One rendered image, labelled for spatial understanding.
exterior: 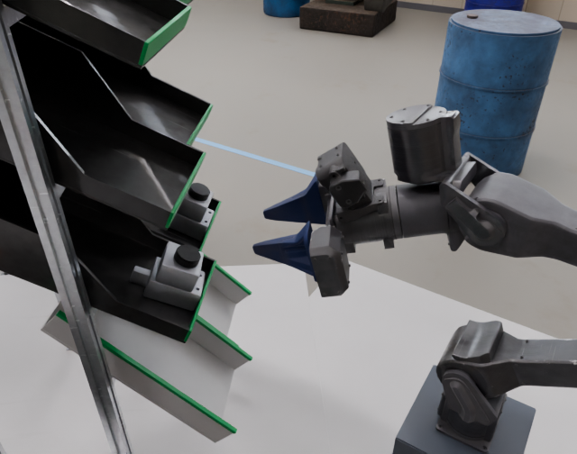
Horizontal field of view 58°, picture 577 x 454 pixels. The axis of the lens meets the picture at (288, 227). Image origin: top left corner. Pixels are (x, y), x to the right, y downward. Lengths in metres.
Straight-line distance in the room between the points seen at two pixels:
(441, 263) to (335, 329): 1.69
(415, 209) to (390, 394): 0.53
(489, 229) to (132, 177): 0.36
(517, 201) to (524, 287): 2.22
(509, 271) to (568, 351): 2.19
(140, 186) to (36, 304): 0.74
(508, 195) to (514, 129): 2.88
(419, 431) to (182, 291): 0.34
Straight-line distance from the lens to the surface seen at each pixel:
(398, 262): 2.69
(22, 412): 1.07
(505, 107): 3.31
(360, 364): 1.04
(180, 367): 0.79
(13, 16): 0.51
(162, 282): 0.63
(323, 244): 0.48
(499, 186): 0.53
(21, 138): 0.50
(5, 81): 0.48
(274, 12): 7.41
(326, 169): 0.51
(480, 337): 0.64
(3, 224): 0.61
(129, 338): 0.76
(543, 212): 0.52
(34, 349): 1.17
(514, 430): 0.76
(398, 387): 1.02
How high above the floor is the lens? 1.64
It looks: 35 degrees down
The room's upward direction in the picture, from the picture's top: straight up
